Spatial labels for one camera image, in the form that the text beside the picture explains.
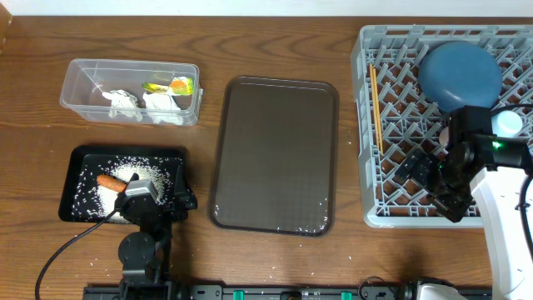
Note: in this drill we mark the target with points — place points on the wooden chopstick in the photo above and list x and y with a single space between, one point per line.
381 143
375 106

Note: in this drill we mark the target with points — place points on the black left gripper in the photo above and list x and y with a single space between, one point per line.
185 198

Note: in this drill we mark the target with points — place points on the pile of white rice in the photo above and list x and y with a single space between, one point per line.
91 202

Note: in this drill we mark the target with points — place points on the pink plastic cup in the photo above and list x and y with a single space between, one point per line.
444 137

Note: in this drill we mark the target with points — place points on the yellow green snack wrapper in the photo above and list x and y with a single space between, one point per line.
181 86

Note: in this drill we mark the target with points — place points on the black shallow tray bin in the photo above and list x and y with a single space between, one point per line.
79 153

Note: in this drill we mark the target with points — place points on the orange carrot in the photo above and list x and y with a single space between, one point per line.
111 183

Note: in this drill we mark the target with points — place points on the white napkin wrapper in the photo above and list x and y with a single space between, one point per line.
162 108

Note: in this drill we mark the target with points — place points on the silver foil snack wrapper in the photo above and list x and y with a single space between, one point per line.
155 88

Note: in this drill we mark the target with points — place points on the clear plastic bin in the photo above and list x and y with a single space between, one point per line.
87 79

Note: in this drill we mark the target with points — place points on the brown serving tray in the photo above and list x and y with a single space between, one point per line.
275 169

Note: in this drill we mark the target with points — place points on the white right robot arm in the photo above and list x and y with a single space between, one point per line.
495 174

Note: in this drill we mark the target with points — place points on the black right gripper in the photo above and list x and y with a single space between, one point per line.
454 207

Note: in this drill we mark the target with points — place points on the dark blue plate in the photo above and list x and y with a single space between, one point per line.
458 74

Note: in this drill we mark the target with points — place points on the white paper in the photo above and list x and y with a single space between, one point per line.
123 102

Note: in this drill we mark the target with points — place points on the light blue cup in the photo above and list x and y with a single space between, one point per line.
506 124

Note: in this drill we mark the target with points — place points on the grey dishwasher rack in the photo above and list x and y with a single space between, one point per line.
410 121

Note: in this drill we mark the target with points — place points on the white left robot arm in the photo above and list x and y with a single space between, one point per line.
145 254

